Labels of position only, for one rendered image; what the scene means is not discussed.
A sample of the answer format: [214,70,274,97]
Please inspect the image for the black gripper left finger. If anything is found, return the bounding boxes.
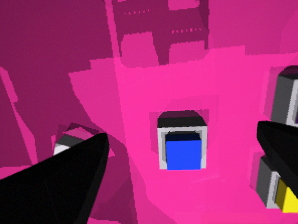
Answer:
[0,133,110,224]

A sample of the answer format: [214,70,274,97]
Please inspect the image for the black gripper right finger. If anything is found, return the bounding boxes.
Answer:
[256,120,298,200]

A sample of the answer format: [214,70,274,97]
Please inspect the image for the blue button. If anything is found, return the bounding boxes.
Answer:
[157,116,207,170]

